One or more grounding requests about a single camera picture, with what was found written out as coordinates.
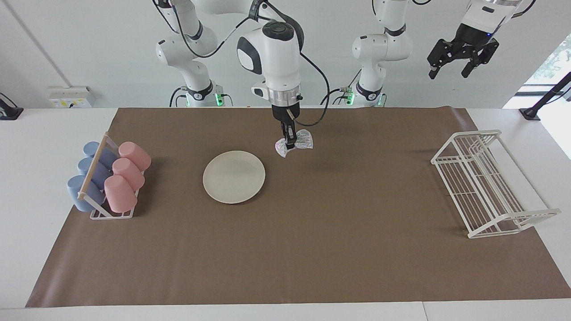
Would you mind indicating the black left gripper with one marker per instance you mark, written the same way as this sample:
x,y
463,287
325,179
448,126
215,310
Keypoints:
x,y
473,40

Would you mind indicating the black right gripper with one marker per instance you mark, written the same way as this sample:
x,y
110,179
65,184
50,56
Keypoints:
x,y
285,115

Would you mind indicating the silver mesh sponge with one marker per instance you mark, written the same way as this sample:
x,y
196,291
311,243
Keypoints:
x,y
303,140

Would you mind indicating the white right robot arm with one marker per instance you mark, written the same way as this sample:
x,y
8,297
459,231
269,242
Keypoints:
x,y
274,53

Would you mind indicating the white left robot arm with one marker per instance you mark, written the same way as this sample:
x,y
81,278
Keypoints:
x,y
379,49

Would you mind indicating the round cream plate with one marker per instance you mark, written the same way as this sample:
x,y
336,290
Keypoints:
x,y
234,177

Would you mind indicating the brown table mat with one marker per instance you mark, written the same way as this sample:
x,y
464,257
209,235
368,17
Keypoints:
x,y
312,249

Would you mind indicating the pink plastic cup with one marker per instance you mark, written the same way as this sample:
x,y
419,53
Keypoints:
x,y
129,173
120,195
136,154

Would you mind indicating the blue plastic cup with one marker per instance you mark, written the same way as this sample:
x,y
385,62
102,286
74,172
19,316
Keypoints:
x,y
107,156
80,198
100,173

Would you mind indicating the black table clamp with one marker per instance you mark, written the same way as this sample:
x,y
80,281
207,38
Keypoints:
x,y
9,111

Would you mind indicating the white wall power outlet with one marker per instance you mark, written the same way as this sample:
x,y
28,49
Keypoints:
x,y
71,97

